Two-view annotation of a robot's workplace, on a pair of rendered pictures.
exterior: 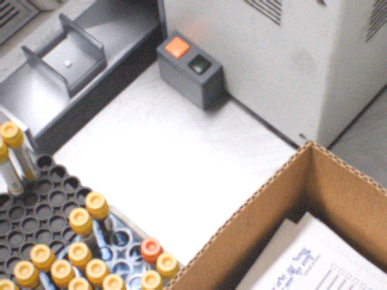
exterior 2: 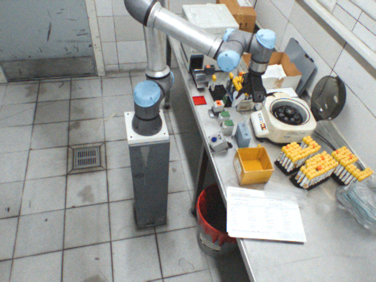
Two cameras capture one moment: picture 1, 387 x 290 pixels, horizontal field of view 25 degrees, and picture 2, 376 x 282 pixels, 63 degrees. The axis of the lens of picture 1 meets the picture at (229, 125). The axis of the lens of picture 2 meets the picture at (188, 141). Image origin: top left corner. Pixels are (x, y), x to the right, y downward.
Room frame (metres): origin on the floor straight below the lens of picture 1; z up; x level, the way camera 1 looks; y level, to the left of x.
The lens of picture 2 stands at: (-0.28, 1.45, 1.98)
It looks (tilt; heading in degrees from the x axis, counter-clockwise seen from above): 48 degrees down; 300
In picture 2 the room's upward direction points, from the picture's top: 6 degrees clockwise
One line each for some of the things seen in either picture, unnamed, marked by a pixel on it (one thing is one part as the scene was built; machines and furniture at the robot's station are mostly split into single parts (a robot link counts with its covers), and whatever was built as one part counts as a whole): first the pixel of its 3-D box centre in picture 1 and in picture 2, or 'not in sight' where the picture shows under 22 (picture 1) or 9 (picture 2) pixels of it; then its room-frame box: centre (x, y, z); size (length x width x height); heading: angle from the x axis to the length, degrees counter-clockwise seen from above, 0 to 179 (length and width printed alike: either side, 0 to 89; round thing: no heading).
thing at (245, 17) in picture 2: not in sight; (234, 16); (0.62, -0.56, 0.97); 0.31 x 0.23 x 0.18; 131
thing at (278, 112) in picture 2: not in sight; (287, 116); (-0.11, 0.20, 0.97); 0.15 x 0.15 x 0.07
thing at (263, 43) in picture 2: not in sight; (262, 46); (0.05, 0.40, 1.38); 0.09 x 0.08 x 0.11; 15
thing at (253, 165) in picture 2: not in sight; (252, 165); (-0.10, 0.56, 0.93); 0.13 x 0.13 x 0.10; 44
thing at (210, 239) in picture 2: not in sight; (222, 222); (-0.04, 0.51, 0.22); 0.38 x 0.37 x 0.44; 138
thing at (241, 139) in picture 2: not in sight; (242, 136); (0.01, 0.44, 0.92); 0.10 x 0.07 x 0.10; 132
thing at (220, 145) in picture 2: not in sight; (221, 141); (0.08, 0.52, 0.92); 0.13 x 0.07 x 0.08; 48
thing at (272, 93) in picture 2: not in sight; (275, 99); (0.00, 0.06, 0.92); 0.24 x 0.12 x 0.10; 48
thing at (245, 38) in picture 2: not in sight; (236, 42); (0.14, 0.44, 1.38); 0.11 x 0.11 x 0.08; 15
